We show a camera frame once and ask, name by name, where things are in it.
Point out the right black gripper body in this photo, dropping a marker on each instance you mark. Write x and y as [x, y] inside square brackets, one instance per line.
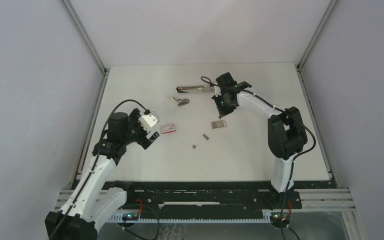
[223, 107]

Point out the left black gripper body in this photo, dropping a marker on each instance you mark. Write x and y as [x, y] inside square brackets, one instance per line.
[136, 132]

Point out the red white staple box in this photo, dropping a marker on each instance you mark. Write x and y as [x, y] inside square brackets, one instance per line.
[168, 128]

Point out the staple box tray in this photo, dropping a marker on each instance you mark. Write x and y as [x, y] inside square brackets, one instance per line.
[218, 124]

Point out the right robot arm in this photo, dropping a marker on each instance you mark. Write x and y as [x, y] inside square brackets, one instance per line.
[286, 133]

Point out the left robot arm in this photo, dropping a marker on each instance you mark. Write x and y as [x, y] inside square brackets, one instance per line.
[82, 216]

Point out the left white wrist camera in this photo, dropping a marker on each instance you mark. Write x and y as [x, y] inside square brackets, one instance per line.
[149, 120]

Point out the left controller board with wires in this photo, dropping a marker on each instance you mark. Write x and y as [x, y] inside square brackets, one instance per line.
[135, 216]

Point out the controller board with wires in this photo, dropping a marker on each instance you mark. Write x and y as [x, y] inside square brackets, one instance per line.
[135, 216]
[281, 220]

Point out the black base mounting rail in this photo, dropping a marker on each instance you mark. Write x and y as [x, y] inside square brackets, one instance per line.
[214, 200]

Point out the right controller board with wires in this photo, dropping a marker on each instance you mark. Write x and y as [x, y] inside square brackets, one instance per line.
[281, 220]

